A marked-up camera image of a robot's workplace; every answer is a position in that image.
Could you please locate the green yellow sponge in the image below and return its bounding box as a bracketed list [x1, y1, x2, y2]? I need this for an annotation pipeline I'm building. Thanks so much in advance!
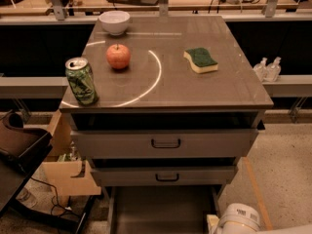
[183, 47, 218, 74]

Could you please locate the white ceramic bowl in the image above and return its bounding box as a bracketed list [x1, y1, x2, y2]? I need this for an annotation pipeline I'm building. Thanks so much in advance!
[98, 11, 130, 35]

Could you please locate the grey drawer cabinet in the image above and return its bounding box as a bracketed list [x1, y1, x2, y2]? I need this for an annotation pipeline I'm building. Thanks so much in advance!
[58, 15, 274, 234]

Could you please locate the grey drawer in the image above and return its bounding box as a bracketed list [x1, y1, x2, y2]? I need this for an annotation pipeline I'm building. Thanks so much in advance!
[107, 185, 220, 234]
[91, 160, 236, 187]
[70, 112, 259, 159]

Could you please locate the clear bottle right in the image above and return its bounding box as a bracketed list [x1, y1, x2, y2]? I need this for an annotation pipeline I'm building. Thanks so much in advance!
[264, 57, 281, 82]

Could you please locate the clear bottle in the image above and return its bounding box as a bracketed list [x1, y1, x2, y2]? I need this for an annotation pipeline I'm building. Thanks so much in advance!
[264, 57, 281, 82]
[253, 58, 267, 81]

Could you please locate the grey top drawer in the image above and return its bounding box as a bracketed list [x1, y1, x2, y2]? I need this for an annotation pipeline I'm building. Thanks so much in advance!
[70, 112, 259, 159]

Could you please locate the grey middle drawer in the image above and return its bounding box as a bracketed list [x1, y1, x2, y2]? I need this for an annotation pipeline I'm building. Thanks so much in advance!
[91, 160, 236, 187]

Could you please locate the clear bottle left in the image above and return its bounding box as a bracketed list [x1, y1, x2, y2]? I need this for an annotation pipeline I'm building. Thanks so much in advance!
[253, 58, 267, 81]

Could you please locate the dark brown chair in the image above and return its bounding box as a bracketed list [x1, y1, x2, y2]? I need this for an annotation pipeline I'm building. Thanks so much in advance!
[0, 111, 95, 234]

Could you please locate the red apple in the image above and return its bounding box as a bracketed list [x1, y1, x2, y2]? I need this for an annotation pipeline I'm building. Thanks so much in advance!
[106, 44, 131, 69]

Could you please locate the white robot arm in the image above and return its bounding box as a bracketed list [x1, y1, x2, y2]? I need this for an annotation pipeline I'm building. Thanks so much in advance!
[207, 203, 312, 234]

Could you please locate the green soda can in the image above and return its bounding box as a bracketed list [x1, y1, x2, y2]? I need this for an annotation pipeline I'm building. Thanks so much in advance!
[65, 58, 98, 105]

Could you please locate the grey bottom drawer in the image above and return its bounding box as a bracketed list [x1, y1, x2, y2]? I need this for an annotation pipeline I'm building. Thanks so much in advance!
[107, 185, 220, 234]

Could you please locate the cardboard box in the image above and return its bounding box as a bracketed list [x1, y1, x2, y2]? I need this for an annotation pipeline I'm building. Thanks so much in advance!
[42, 110, 101, 196]

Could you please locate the black floor cable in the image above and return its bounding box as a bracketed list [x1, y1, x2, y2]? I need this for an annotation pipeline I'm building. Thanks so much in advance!
[29, 176, 82, 219]

